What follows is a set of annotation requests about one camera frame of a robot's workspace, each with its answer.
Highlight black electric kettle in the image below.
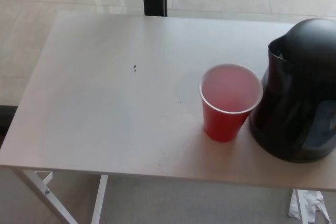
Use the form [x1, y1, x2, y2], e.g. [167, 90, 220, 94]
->
[248, 18, 336, 164]

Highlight red plastic cup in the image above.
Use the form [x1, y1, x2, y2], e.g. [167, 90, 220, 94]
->
[198, 63, 264, 143]

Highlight white upright table leg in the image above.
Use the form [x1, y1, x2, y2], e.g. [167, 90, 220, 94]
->
[296, 189, 309, 224]
[89, 174, 109, 224]

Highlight white short table brace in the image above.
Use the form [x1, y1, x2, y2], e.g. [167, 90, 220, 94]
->
[35, 170, 53, 185]

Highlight white slanted table leg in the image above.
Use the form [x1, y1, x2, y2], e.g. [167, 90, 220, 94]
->
[12, 169, 79, 224]

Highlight white paper strip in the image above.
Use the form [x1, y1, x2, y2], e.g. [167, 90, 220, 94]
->
[288, 189, 300, 214]

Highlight white crumpled paper scrap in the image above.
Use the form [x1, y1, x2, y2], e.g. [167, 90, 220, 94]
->
[301, 190, 331, 222]

